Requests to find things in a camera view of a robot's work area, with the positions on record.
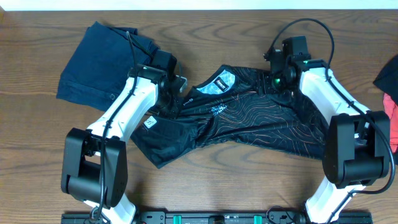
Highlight black jersey with orange lines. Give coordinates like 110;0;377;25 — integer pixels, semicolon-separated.
131;65;328;169

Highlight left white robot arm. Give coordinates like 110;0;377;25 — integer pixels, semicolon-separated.
61;50;187;223

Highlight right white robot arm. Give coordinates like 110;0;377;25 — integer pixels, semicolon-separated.
264;36;395;223

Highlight folded navy blue trousers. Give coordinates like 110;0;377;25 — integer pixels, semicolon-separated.
56;22;159;111

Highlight black garment at table edge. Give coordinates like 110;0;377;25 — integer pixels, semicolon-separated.
373;55;398;104

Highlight red garment at table edge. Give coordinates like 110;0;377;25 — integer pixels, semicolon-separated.
383;93;398;153

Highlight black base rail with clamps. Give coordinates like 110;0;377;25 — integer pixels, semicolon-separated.
60;206;374;224

